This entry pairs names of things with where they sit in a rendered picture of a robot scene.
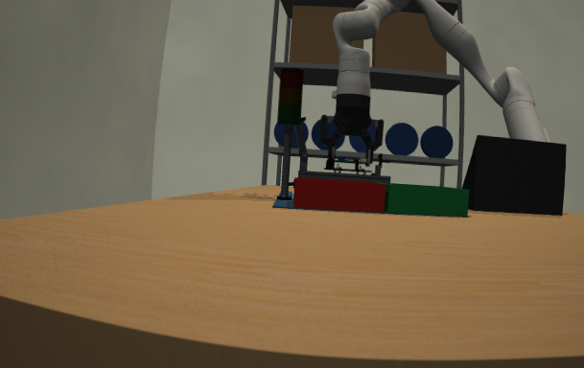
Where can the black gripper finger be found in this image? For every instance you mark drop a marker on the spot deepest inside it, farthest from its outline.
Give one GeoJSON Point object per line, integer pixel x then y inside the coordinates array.
{"type": "Point", "coordinates": [379, 126]}
{"type": "Point", "coordinates": [325, 121]}

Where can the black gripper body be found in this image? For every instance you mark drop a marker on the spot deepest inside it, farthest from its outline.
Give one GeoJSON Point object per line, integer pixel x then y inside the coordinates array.
{"type": "Point", "coordinates": [353, 107]}

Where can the red bin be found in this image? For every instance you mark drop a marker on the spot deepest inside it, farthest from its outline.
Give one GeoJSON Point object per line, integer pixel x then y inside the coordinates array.
{"type": "Point", "coordinates": [332, 194]}

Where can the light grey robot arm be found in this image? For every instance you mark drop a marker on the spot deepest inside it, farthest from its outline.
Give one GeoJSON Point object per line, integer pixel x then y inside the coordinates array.
{"type": "Point", "coordinates": [518, 110]}

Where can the green circuit board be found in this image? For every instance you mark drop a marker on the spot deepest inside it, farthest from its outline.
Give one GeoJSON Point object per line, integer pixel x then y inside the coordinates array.
{"type": "Point", "coordinates": [362, 161]}

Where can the green square bin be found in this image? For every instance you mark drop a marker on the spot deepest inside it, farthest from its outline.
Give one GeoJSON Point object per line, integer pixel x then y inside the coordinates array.
{"type": "Point", "coordinates": [426, 200]}

